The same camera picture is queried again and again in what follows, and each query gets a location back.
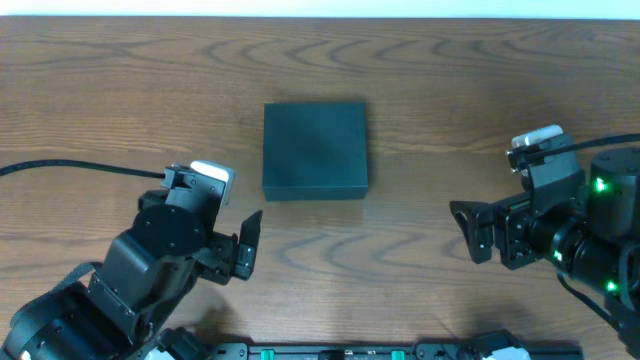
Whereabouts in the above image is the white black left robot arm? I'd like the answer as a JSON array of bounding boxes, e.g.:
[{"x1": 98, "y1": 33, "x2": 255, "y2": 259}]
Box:
[{"x1": 1, "y1": 173, "x2": 262, "y2": 359}]

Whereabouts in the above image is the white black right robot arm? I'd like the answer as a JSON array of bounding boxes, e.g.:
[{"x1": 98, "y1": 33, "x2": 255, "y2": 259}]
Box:
[{"x1": 450, "y1": 147, "x2": 639, "y2": 358}]

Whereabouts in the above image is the dark green box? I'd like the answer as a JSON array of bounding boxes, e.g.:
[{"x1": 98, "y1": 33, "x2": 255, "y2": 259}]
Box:
[{"x1": 262, "y1": 102, "x2": 369, "y2": 202}]

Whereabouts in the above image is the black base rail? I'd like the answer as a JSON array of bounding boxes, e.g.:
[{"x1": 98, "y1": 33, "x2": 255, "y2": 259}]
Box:
[{"x1": 159, "y1": 327, "x2": 585, "y2": 360}]

